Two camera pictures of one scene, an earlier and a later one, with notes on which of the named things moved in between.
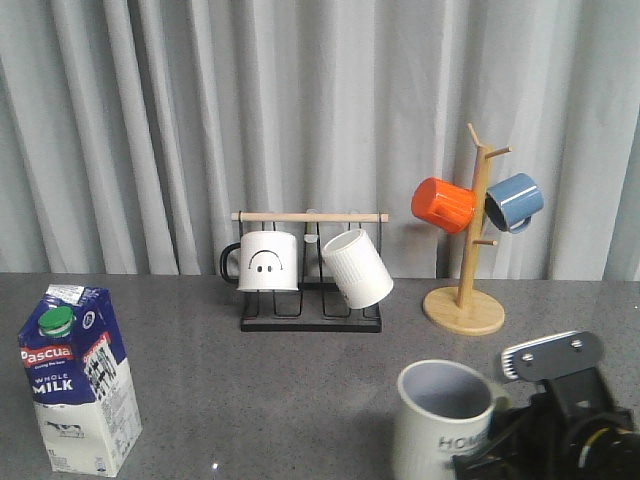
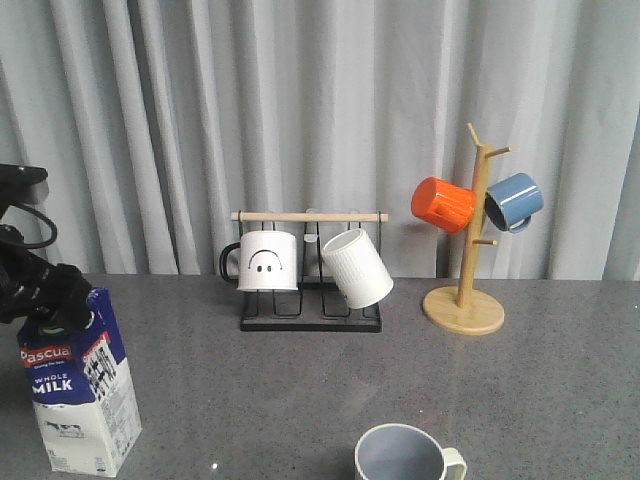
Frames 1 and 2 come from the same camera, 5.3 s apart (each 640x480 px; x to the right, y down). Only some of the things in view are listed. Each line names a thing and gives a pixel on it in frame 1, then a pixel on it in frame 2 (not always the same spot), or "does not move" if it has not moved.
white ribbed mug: (357, 268) does not move
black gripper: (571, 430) → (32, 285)
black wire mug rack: (317, 305) does not move
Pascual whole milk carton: (80, 381) does not move
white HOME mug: (444, 409) → (400, 451)
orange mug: (442, 205) does not move
